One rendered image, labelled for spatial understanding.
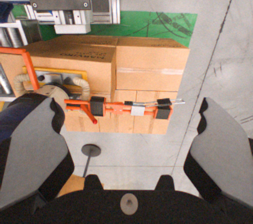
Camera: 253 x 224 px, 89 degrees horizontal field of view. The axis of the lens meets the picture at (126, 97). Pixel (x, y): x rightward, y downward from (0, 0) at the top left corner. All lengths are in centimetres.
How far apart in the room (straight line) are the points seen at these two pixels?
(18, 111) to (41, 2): 41
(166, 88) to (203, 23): 87
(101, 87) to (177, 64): 71
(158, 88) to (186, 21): 83
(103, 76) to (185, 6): 125
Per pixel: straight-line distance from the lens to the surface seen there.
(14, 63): 95
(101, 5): 144
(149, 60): 115
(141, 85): 122
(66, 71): 79
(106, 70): 74
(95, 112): 71
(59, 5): 64
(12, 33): 140
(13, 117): 59
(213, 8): 186
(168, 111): 71
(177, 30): 173
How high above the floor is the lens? 163
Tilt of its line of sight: 58 degrees down
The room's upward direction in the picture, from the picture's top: 179 degrees counter-clockwise
